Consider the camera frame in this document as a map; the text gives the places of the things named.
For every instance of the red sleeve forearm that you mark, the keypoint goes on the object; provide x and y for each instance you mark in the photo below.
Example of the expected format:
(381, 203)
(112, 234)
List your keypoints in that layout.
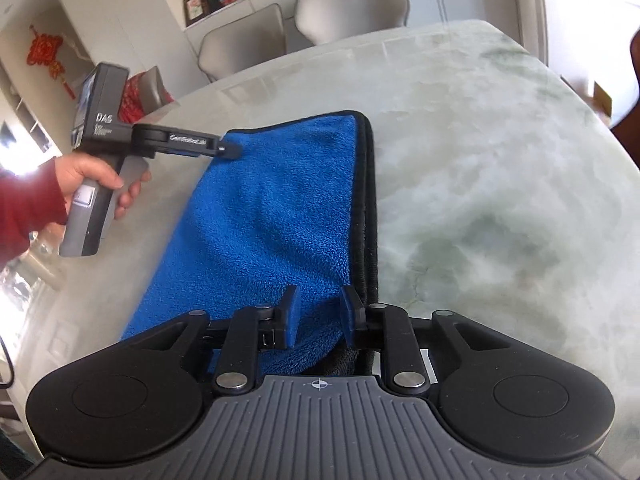
(28, 204)

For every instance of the left hand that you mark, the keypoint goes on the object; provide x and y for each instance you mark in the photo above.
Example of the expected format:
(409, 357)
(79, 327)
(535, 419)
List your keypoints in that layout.
(72, 170)

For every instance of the red chinese knot ornament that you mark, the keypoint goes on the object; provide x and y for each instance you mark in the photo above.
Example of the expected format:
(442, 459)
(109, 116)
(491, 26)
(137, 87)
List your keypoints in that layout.
(43, 51)

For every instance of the chair with red cloth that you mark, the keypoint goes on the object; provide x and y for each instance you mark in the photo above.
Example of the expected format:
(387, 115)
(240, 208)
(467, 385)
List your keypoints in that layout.
(144, 94)

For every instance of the blue microfiber towel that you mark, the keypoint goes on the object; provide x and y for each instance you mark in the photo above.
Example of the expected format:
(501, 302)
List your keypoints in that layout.
(297, 208)

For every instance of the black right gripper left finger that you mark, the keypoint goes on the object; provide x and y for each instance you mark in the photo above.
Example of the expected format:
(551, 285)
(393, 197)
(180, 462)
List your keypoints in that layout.
(278, 325)

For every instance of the beige chair left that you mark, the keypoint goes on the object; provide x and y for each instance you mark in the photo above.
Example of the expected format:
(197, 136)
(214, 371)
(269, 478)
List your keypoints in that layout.
(244, 43)

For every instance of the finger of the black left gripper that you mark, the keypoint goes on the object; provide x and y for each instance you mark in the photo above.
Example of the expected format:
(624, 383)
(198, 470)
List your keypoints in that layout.
(227, 150)

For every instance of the beige chair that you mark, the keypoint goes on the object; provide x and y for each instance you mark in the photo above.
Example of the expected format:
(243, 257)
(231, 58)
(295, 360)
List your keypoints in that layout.
(244, 43)
(325, 21)

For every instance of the wooden picture frame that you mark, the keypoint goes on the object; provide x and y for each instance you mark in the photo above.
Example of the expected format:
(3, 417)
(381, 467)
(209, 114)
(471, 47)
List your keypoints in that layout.
(194, 10)

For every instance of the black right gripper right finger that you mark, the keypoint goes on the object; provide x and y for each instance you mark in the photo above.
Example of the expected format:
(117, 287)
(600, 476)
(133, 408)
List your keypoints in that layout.
(362, 323)

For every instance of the beige chair right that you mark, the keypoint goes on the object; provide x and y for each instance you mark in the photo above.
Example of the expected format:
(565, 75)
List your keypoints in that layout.
(325, 21)

